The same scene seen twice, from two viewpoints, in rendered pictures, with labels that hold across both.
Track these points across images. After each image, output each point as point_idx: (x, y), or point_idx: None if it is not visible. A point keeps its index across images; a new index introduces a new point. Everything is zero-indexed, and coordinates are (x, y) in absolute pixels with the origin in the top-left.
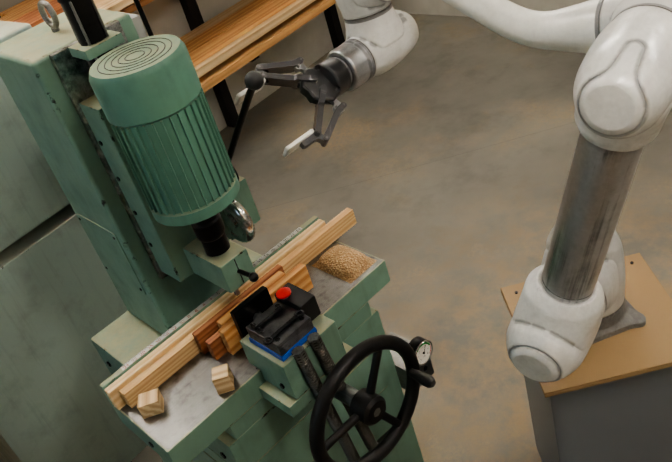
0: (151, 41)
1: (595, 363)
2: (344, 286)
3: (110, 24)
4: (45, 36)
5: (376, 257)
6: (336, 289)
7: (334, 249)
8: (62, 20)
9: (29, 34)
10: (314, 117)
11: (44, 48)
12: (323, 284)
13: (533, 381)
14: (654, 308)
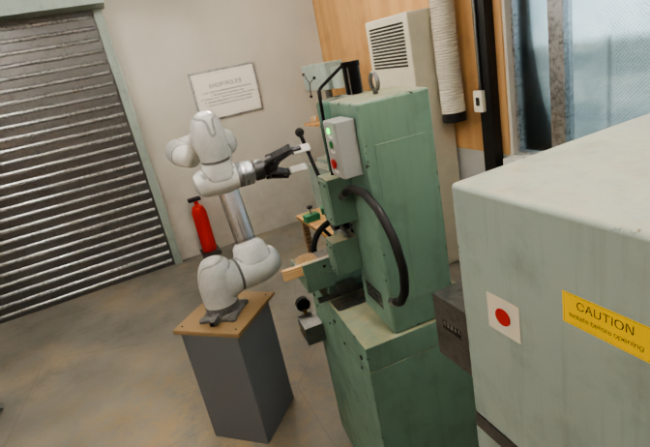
0: (329, 100)
1: (247, 296)
2: (316, 253)
3: (342, 97)
4: (383, 92)
5: (292, 261)
6: (320, 253)
7: (307, 259)
8: (370, 97)
9: (395, 92)
10: (281, 171)
11: (383, 89)
12: (324, 255)
13: (260, 353)
14: (204, 308)
